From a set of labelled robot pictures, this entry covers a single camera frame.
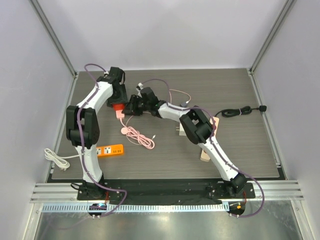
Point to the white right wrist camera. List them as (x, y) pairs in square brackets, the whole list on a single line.
[(139, 87)]

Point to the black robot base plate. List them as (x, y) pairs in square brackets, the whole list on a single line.
[(172, 192)]

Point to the orange power strip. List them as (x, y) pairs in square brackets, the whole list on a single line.
[(110, 150)]

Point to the white cube socket adapter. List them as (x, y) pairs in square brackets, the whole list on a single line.
[(180, 130)]

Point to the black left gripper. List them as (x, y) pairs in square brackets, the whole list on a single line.
[(122, 99)]

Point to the white slotted cable duct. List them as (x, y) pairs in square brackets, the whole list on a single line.
[(86, 207)]

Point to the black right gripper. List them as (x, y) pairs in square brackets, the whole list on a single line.
[(136, 105)]

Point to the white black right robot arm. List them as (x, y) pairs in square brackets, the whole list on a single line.
[(199, 129)]

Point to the red orange block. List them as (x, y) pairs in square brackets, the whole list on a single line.
[(118, 106)]

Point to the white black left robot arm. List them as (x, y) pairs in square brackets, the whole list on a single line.
[(82, 128)]

